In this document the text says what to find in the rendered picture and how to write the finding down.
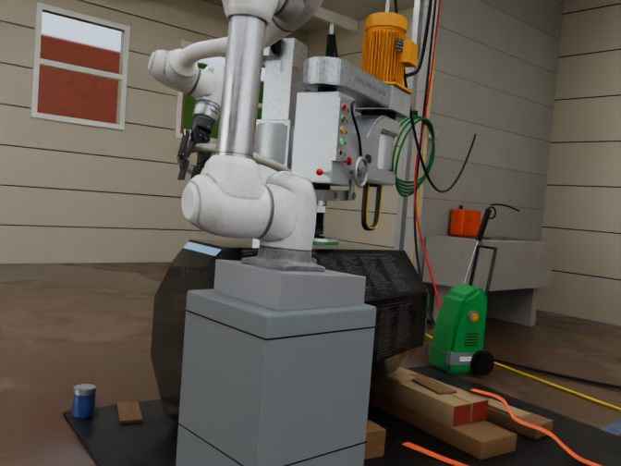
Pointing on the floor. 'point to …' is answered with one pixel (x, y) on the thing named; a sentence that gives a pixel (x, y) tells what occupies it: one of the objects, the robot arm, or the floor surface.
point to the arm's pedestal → (273, 384)
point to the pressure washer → (463, 328)
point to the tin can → (83, 400)
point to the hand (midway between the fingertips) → (188, 173)
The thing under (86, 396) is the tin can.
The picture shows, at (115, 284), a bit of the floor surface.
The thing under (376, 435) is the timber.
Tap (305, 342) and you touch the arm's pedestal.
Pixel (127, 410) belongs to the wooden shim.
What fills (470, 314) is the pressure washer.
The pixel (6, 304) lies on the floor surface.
